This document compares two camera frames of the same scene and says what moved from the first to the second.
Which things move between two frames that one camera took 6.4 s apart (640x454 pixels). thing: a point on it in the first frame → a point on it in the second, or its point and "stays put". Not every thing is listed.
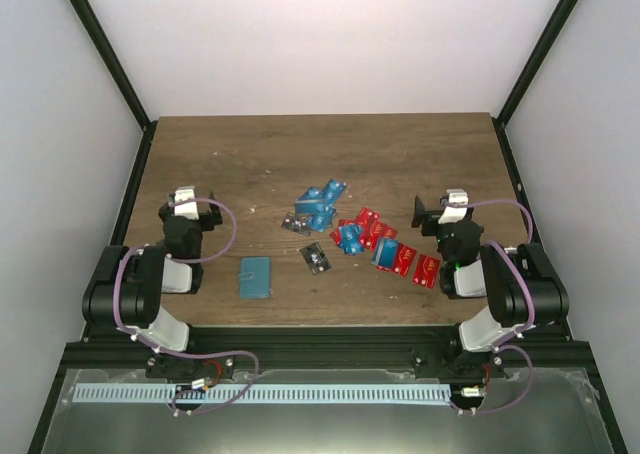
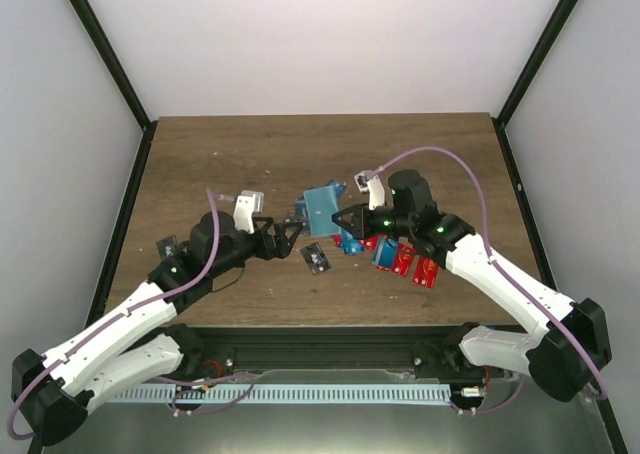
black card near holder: (315, 258) stays put
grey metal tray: (537, 411) stays put
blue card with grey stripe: (386, 252) stays put
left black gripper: (209, 221) → (282, 249)
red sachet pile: (426, 271) stays put
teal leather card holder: (255, 277) → (321, 206)
